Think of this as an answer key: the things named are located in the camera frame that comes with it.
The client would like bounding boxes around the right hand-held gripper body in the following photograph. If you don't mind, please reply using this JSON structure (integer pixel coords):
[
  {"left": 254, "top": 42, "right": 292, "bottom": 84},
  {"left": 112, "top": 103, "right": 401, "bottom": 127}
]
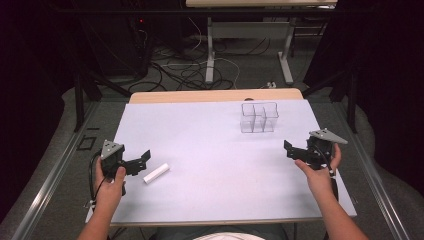
[{"left": 301, "top": 127, "right": 349, "bottom": 171}]

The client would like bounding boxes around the white table mat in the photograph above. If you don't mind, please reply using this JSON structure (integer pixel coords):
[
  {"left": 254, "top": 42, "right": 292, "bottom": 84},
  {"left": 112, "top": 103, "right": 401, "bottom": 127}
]
[{"left": 84, "top": 99, "right": 358, "bottom": 226}]

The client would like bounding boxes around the tangle of black floor cables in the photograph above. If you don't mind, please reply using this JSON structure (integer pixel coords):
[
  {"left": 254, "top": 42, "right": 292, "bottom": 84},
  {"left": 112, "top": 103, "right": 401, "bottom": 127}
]
[{"left": 127, "top": 28, "right": 272, "bottom": 93}]

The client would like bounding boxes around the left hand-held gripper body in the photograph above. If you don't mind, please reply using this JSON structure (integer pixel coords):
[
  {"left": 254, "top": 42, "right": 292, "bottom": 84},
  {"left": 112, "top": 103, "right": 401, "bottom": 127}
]
[{"left": 99, "top": 139, "right": 141, "bottom": 179}]

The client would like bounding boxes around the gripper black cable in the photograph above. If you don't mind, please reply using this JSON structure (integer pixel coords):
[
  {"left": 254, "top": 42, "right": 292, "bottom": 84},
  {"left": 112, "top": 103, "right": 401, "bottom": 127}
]
[
  {"left": 87, "top": 150, "right": 111, "bottom": 209},
  {"left": 313, "top": 145, "right": 340, "bottom": 203}
]

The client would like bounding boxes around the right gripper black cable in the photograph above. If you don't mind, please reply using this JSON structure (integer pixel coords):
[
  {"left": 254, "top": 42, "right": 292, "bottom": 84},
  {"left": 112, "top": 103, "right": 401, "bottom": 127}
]
[{"left": 313, "top": 145, "right": 340, "bottom": 203}]

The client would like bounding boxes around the black curtain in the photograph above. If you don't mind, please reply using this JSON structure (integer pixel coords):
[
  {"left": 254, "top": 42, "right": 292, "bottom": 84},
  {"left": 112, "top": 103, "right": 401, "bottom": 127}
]
[
  {"left": 0, "top": 0, "right": 79, "bottom": 224},
  {"left": 301, "top": 0, "right": 424, "bottom": 198}
]

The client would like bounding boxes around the white rectangular stick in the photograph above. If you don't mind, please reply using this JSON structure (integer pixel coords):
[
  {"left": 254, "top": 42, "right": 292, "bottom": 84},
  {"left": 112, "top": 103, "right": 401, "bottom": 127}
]
[{"left": 142, "top": 162, "right": 171, "bottom": 185}]

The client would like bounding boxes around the black computer tower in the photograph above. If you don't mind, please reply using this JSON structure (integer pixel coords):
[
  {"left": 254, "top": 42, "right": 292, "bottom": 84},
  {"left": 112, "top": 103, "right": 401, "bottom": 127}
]
[{"left": 98, "top": 13, "right": 153, "bottom": 78}]

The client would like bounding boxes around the person's left hand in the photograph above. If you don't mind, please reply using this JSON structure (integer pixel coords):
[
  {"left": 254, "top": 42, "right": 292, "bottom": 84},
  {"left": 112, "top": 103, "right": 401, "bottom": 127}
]
[{"left": 93, "top": 156, "right": 128, "bottom": 212}]

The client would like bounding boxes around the white floor cable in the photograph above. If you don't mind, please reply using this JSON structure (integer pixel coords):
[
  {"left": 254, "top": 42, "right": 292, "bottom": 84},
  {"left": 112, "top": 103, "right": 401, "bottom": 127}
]
[{"left": 186, "top": 16, "right": 242, "bottom": 90}]

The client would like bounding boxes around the person's right hand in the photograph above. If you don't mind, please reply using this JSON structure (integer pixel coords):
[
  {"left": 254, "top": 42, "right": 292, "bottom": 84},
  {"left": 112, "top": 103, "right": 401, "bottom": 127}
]
[{"left": 294, "top": 142, "right": 343, "bottom": 203}]

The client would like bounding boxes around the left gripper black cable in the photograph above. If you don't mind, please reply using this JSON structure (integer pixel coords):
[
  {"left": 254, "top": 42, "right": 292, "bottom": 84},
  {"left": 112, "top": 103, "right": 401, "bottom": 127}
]
[{"left": 87, "top": 150, "right": 111, "bottom": 209}]

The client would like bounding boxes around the person's clothing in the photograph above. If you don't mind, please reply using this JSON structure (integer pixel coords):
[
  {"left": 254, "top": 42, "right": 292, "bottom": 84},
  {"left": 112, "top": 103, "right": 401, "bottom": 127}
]
[{"left": 151, "top": 224, "right": 290, "bottom": 240}]

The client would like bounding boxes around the black frame post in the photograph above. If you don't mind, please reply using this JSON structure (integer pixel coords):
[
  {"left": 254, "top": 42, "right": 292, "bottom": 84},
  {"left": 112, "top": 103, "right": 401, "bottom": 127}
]
[{"left": 73, "top": 64, "right": 86, "bottom": 133}]

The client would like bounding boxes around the metal floor rail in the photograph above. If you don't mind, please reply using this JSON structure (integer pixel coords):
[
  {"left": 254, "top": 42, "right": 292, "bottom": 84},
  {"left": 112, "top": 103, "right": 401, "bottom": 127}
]
[
  {"left": 10, "top": 100, "right": 102, "bottom": 240},
  {"left": 331, "top": 99, "right": 412, "bottom": 240}
]

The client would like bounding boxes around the desk with white legs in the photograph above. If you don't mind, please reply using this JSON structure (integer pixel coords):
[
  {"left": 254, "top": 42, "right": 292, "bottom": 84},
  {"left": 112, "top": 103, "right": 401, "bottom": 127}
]
[{"left": 185, "top": 0, "right": 339, "bottom": 86}]

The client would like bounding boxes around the clear plastic compartment organizer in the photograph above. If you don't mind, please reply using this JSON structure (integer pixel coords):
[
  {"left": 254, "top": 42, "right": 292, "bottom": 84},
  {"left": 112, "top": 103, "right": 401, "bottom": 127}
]
[{"left": 239, "top": 101, "right": 280, "bottom": 134}]

